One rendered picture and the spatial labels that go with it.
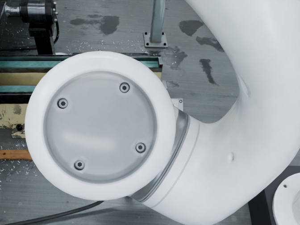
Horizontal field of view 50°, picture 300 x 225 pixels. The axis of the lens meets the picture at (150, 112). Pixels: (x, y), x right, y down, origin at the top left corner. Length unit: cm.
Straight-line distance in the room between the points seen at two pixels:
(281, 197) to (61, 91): 61
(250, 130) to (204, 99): 81
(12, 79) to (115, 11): 53
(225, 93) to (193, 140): 80
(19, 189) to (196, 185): 63
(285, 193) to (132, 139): 59
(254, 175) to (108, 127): 9
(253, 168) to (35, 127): 12
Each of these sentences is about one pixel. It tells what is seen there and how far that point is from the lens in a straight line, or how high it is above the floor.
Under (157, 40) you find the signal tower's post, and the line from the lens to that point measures 114.
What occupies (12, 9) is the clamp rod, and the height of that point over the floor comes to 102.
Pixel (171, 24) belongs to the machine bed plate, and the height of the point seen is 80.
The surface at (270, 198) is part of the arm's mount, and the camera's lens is 73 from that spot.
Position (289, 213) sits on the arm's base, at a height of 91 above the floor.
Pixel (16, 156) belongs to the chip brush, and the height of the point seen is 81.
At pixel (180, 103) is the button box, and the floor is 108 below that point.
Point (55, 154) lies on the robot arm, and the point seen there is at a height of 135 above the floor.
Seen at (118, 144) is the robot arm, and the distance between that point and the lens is 18.
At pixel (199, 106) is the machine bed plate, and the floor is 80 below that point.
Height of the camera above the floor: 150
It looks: 49 degrees down
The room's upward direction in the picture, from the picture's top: 7 degrees clockwise
